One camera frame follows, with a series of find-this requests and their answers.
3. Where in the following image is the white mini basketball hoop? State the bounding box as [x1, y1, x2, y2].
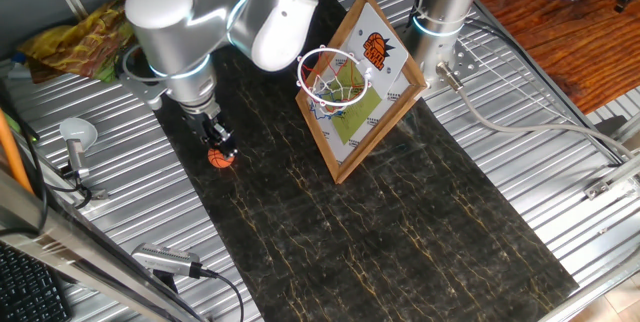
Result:
[295, 1, 410, 119]

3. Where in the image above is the black camera stand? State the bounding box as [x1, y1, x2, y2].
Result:
[152, 269, 180, 294]

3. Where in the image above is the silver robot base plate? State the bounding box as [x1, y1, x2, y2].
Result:
[399, 24, 480, 99]

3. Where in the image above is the pale grey ladle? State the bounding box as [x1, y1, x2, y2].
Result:
[58, 117, 100, 181]

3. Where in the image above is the small orange basketball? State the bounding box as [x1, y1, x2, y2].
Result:
[207, 147, 236, 170]

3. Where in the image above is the colourful leaf print cloth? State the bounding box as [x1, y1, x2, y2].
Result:
[17, 0, 262, 84]

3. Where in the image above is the thick grey robot cable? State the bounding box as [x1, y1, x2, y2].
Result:
[434, 60, 639, 161]

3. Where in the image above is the orange pole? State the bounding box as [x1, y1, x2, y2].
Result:
[0, 109, 34, 196]

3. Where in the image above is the long black cable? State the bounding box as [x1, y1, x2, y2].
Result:
[0, 81, 50, 239]

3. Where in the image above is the taped aluminium frame beam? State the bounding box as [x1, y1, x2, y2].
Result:
[0, 169, 204, 322]

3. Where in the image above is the thin black cable coil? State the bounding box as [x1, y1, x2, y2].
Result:
[49, 169, 94, 209]

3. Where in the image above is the aluminium profile bracket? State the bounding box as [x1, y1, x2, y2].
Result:
[583, 153, 640, 202]

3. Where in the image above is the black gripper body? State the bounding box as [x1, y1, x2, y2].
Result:
[182, 107, 227, 145]

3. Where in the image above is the black camera cable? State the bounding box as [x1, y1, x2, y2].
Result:
[198, 267, 246, 322]

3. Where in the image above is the black marble pattern mat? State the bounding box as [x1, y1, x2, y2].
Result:
[152, 0, 580, 322]

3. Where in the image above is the black keyboard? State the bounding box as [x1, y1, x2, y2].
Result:
[0, 241, 72, 322]

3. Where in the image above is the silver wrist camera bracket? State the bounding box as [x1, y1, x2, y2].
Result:
[118, 71, 169, 111]

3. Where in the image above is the wooden framed basketball backboard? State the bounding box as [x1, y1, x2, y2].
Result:
[294, 0, 429, 186]

